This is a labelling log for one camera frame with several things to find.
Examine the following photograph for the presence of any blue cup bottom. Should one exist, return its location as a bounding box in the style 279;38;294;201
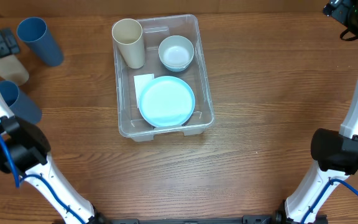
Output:
0;80;42;124

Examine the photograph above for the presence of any grey bowl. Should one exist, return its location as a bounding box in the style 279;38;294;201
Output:
158;35;195;67

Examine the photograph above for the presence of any light blue plate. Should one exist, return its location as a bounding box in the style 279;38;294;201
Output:
139;76;196;128

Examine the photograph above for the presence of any blue cup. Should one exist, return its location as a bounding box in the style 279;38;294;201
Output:
0;80;42;124
17;17;64;67

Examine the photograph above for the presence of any clear plastic storage bin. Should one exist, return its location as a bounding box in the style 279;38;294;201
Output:
111;14;216;142

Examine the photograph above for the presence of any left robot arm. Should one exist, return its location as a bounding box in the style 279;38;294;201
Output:
0;92;109;223

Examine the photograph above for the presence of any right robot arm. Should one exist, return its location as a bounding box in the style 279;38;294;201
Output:
270;0;358;223

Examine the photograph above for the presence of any cream cup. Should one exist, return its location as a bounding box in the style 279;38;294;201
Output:
0;55;29;86
112;19;145;69

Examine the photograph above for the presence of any light blue bowl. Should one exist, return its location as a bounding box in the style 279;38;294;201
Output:
164;64;188;72

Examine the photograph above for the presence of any blue cup top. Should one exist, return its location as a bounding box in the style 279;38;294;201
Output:
17;17;64;67

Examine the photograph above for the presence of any white label in bin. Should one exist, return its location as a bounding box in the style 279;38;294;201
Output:
134;73;154;106

